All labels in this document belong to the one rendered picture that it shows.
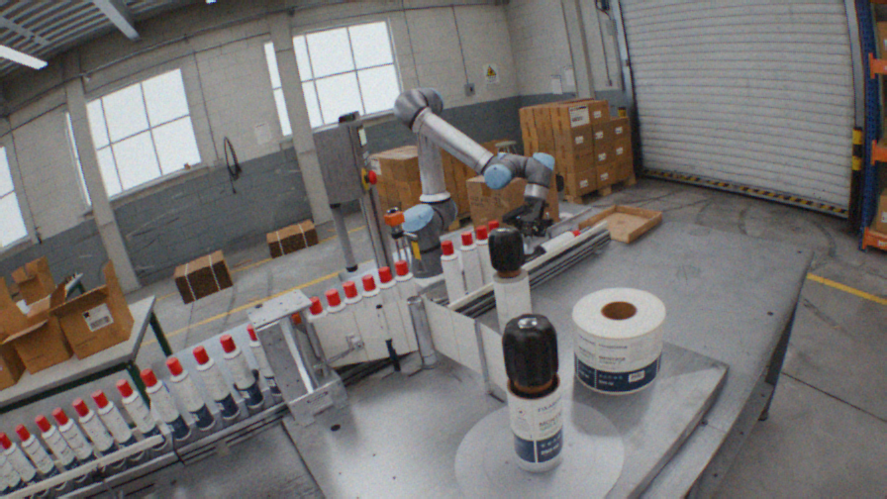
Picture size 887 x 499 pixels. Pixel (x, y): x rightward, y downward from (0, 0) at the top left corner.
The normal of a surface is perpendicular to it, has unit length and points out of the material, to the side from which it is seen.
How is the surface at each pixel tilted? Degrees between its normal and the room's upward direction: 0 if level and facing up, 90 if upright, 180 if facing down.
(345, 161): 90
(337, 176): 90
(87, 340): 89
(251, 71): 90
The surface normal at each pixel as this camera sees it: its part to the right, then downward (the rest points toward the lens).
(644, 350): 0.18, 0.33
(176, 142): 0.45, 0.24
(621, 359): -0.30, 0.40
